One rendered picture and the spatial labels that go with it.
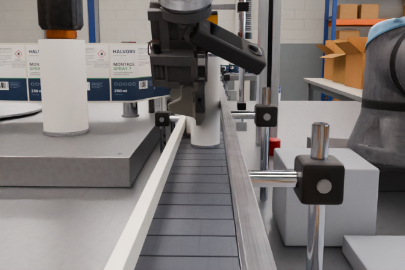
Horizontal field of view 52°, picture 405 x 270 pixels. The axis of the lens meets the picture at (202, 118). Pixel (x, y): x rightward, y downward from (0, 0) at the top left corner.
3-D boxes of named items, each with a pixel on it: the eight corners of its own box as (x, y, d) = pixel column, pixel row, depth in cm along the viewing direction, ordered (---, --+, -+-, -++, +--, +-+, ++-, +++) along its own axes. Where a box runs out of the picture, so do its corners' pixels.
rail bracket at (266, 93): (223, 196, 63) (224, 85, 60) (272, 196, 63) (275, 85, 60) (223, 203, 60) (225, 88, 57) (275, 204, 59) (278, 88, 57)
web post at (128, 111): (123, 114, 109) (121, 41, 106) (141, 115, 109) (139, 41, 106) (119, 117, 105) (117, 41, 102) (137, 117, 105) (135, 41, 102)
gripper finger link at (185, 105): (170, 123, 70) (166, 77, 65) (205, 123, 70) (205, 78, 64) (168, 135, 68) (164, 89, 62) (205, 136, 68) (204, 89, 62)
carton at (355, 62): (331, 85, 331) (332, 37, 325) (387, 85, 331) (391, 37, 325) (350, 90, 287) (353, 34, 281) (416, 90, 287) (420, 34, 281)
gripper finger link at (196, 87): (194, 100, 67) (193, 52, 62) (205, 100, 67) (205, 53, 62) (193, 118, 64) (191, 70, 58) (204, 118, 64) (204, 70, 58)
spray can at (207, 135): (193, 141, 77) (193, 28, 73) (221, 143, 76) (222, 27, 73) (187, 148, 72) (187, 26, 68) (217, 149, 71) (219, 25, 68)
